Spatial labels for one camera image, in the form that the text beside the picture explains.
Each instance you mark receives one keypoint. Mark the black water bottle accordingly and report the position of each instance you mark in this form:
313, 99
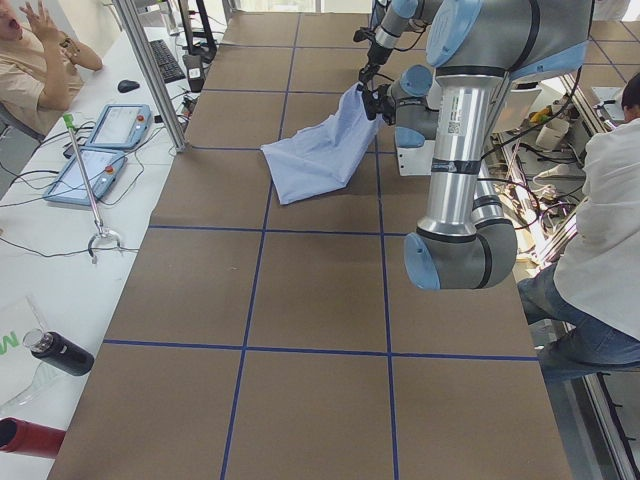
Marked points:
59, 352

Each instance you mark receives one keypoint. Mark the green handled reacher stick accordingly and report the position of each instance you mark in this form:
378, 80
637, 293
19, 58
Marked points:
103, 233

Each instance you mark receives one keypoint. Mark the far teach pendant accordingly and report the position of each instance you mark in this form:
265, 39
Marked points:
120, 127

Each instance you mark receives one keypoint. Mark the brown table mat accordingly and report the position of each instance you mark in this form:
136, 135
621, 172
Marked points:
260, 341

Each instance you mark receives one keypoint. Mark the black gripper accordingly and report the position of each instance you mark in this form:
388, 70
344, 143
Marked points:
384, 103
373, 56

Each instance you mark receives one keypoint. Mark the black keyboard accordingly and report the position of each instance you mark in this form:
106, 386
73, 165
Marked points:
168, 66

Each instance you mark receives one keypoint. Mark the light blue striped shirt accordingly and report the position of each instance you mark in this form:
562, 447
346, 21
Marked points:
322, 158

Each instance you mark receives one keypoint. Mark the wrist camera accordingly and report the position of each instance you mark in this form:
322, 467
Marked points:
364, 33

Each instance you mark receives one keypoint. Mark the red bottle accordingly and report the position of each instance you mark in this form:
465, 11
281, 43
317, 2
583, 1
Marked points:
31, 439

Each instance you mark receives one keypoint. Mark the black computer mouse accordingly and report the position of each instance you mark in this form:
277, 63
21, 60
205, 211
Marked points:
125, 86

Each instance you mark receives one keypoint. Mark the seated person beige shirt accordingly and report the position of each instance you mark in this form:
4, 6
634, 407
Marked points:
39, 76

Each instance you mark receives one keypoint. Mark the standing person in jeans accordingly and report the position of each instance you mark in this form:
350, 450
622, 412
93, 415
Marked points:
594, 286

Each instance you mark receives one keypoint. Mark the grey aluminium frame post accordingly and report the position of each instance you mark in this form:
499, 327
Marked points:
127, 13

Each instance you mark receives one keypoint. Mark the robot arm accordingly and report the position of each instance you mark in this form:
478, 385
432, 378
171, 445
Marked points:
476, 50
390, 19

